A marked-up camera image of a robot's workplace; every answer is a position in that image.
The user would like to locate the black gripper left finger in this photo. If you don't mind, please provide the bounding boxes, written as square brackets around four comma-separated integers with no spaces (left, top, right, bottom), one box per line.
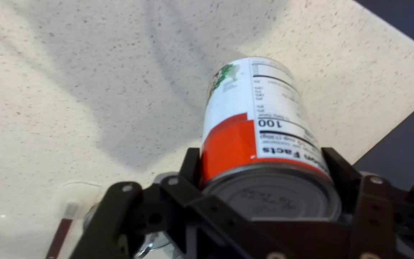
[69,147,249,259]

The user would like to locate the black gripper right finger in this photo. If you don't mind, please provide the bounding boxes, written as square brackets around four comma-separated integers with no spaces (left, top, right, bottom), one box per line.
[321,146,414,259]

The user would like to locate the white and orange food can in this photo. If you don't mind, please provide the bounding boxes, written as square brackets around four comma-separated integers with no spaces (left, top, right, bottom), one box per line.
[197,57,344,225]

